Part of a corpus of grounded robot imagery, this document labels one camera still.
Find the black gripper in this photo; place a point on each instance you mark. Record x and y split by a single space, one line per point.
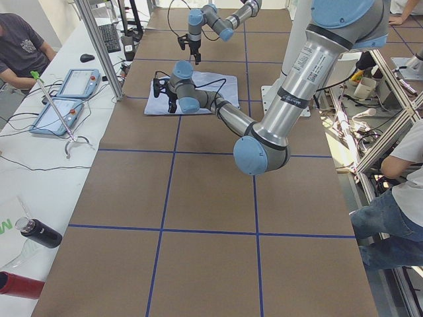
171 98
194 46

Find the light blue striped shirt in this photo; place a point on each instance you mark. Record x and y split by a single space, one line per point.
227 85

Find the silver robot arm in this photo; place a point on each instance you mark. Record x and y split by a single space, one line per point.
335 27
223 27

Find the black keyboard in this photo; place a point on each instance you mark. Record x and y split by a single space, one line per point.
110 37

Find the upper blue teach pendant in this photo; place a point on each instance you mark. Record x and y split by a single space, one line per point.
79 83

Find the blue teach pendant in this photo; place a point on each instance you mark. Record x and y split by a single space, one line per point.
48 121
79 83

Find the black computer mouse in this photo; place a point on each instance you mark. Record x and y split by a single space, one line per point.
84 58

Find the lower blue teach pendant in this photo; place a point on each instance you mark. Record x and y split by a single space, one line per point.
48 121

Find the metal grabber stick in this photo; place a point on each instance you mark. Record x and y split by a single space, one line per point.
73 138

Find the person in grey shirt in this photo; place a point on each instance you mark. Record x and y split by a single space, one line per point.
23 50

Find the black water bottle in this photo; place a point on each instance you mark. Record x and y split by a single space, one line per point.
37 231

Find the red water bottle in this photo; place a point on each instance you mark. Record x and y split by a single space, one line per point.
20 286

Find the person in white shirt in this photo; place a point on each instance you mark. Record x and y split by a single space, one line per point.
397 212

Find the grey aluminium frame post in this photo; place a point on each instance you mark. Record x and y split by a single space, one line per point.
99 46

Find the aluminium extrusion cross frame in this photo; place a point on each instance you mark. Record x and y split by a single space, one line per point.
400 91

